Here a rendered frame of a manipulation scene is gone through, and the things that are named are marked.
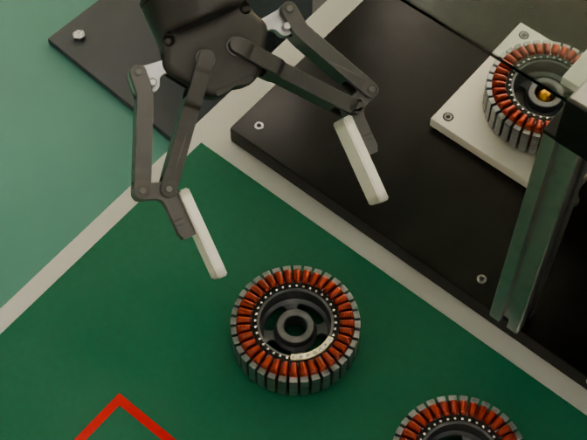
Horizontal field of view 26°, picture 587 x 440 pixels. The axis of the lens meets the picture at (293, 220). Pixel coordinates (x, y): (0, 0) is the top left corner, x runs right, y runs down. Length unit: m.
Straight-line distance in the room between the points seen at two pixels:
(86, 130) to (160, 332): 1.08
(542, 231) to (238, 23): 0.28
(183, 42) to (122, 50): 1.31
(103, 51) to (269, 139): 1.07
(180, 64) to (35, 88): 1.32
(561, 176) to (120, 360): 0.43
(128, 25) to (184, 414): 1.28
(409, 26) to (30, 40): 1.14
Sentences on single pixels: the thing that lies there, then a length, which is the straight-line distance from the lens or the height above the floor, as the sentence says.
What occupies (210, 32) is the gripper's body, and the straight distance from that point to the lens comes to 0.95.
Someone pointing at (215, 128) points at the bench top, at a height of 0.75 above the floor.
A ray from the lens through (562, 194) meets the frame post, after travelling 0.93.
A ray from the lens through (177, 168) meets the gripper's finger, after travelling 0.93.
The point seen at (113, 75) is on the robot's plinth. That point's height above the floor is 0.02.
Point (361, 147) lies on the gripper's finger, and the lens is 0.96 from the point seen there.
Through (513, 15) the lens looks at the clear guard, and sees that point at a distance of 0.93.
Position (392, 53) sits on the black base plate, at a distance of 1.27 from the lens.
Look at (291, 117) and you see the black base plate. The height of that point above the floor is 0.77.
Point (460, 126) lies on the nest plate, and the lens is 1.21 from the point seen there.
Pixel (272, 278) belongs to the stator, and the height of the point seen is 0.79.
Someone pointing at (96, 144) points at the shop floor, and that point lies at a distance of 2.16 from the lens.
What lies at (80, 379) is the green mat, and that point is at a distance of 1.13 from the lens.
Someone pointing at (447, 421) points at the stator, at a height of 0.78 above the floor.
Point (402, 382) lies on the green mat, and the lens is 1.11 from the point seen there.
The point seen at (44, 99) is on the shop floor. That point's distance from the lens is 2.23.
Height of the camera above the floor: 1.77
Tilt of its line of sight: 59 degrees down
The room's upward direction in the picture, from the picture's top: straight up
